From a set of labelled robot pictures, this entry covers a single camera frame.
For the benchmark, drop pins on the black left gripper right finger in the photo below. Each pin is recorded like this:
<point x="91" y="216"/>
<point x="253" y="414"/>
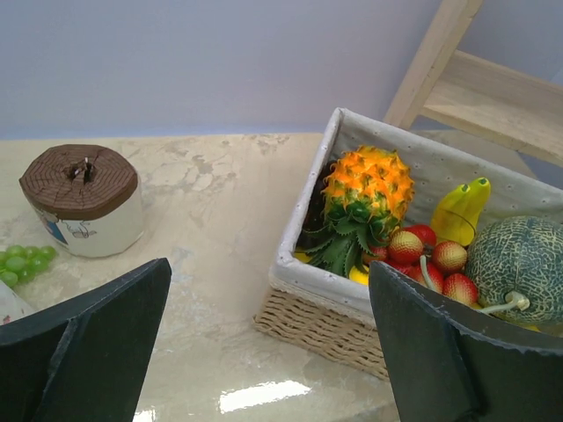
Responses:
<point x="448" y="362"/>

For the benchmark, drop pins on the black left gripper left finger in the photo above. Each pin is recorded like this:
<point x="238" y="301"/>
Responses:
<point x="85" y="359"/>

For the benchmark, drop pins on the brown-topped paper roll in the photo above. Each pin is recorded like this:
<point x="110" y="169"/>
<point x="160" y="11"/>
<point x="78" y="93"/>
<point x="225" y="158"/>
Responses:
<point x="88" y="198"/>

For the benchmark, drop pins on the wooden shelf unit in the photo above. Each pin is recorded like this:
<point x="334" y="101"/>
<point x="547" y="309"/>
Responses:
<point x="482" y="98"/>

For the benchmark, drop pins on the floral paper roll back left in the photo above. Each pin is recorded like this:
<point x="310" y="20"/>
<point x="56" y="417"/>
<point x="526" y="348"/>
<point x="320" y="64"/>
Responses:
<point x="12" y="307"/>

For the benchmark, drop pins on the red toy strawberry cluster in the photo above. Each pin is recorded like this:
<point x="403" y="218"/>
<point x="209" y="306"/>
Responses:
<point x="434" y="255"/>

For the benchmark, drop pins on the green grape bunch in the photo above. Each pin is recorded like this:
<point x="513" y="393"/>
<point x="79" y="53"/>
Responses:
<point x="20" y="264"/>

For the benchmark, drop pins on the green netted toy melon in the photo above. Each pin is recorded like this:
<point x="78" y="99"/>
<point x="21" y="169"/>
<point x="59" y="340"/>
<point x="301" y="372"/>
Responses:
<point x="519" y="254"/>

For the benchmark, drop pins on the yellow toy banana bunch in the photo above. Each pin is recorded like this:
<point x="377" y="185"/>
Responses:
<point x="457" y="214"/>

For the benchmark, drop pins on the orange toy pineapple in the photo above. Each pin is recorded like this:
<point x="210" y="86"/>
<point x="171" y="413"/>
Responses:
<point x="365" y="196"/>

